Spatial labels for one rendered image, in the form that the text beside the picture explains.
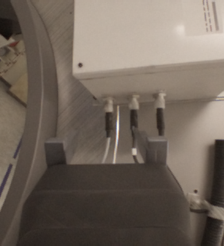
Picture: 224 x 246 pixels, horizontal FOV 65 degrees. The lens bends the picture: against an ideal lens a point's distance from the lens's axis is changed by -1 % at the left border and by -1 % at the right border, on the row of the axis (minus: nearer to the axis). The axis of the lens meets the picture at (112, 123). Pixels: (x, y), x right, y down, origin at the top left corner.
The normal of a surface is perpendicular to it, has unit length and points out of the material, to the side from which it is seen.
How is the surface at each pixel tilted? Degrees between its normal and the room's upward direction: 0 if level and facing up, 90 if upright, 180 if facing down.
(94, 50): 90
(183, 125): 90
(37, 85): 90
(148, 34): 90
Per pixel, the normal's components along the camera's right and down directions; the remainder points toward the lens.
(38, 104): -0.19, -0.15
